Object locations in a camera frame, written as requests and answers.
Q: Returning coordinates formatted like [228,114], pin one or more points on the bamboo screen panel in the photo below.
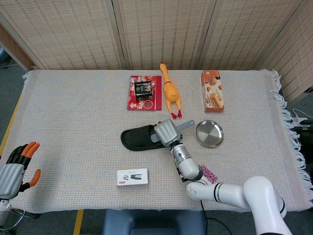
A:
[244,31]
[163,29]
[63,31]
[298,56]

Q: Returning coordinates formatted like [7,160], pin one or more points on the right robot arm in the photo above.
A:
[234,193]

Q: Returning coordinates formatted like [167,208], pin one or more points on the white stapler box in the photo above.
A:
[132,177]

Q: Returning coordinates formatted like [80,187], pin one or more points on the small black box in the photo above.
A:
[143,90]

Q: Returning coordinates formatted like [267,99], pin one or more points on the orange snack box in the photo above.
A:
[213,93]

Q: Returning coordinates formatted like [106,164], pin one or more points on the round steel plate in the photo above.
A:
[209,134]

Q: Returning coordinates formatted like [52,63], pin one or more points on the black device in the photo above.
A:
[305,139]

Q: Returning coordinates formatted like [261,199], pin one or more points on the purple patterned packet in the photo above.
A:
[210,175]

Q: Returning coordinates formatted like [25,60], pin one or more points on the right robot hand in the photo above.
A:
[167,133]

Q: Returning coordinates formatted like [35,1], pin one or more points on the brown wooden board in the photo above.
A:
[14,50]

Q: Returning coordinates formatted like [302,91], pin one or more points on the black slipper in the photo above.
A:
[137,138]

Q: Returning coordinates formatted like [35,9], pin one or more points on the red spiral notebook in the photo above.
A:
[157,93]

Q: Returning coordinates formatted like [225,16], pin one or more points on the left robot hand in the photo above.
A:
[11,178]

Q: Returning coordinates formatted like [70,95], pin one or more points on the blue chair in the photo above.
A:
[151,222]

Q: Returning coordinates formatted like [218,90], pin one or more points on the beige woven tablecloth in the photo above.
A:
[73,122]

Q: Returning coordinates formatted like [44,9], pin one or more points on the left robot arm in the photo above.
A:
[3,210]

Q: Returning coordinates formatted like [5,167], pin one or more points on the yellow rubber chicken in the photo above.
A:
[171,94]

